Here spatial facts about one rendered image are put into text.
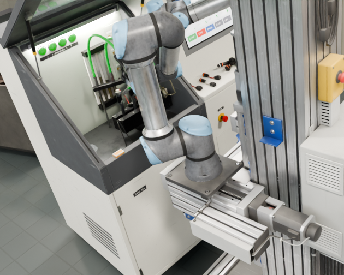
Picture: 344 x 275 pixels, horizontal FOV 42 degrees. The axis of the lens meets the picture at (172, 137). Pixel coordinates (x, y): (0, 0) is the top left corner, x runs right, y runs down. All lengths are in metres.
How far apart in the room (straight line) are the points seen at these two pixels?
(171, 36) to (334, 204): 0.77
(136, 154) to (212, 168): 0.59
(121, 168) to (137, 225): 0.37
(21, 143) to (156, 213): 2.02
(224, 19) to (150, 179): 1.09
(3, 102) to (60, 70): 1.59
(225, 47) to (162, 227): 1.14
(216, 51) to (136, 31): 1.34
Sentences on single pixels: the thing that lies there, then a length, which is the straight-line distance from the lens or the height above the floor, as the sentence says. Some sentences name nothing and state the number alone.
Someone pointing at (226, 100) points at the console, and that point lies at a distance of 2.52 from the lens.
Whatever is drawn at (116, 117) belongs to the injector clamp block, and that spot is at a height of 0.98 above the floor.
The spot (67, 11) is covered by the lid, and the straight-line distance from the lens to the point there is 2.27.
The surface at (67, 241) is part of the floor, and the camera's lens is 3.23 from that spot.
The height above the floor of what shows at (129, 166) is 0.87.
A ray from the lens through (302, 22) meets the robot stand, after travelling 1.35.
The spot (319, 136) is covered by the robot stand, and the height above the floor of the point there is 1.23.
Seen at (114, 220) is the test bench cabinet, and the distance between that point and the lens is 2.29.
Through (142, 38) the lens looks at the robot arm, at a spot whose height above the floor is 1.63.
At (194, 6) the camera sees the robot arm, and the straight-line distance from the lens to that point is 1.83.
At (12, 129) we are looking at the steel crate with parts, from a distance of 4.12.
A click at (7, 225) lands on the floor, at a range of 3.62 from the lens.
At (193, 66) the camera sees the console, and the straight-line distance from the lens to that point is 2.60.
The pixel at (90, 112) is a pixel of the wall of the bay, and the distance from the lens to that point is 2.61.
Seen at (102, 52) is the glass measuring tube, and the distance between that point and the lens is 2.56.
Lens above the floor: 2.11
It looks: 33 degrees down
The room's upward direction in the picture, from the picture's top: 13 degrees counter-clockwise
